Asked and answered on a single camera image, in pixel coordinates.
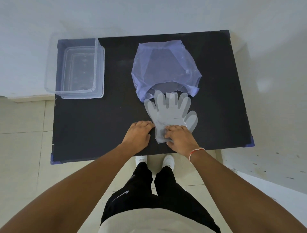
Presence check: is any person's right hand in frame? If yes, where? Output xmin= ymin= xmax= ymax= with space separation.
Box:
xmin=164 ymin=125 xmax=200 ymax=158

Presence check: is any person's left hand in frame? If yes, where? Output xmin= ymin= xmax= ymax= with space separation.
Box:
xmin=121 ymin=121 xmax=155 ymax=156

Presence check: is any clear plastic disposable glove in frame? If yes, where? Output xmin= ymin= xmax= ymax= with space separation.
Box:
xmin=144 ymin=90 xmax=198 ymax=144

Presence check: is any person's left forearm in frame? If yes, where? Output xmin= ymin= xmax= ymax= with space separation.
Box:
xmin=0 ymin=144 xmax=139 ymax=233

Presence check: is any person's right forearm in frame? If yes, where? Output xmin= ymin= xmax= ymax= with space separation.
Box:
xmin=189 ymin=149 xmax=307 ymax=233

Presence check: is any red and white wrist thread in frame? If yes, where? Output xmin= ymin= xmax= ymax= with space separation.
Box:
xmin=189 ymin=148 xmax=206 ymax=164

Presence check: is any blue translucent plastic bag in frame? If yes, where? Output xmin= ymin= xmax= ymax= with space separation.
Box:
xmin=131 ymin=40 xmax=203 ymax=103

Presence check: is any white shirt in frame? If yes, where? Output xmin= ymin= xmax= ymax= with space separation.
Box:
xmin=98 ymin=208 xmax=217 ymax=233

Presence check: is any clear plastic container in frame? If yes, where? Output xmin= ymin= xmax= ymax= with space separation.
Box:
xmin=44 ymin=37 xmax=99 ymax=94

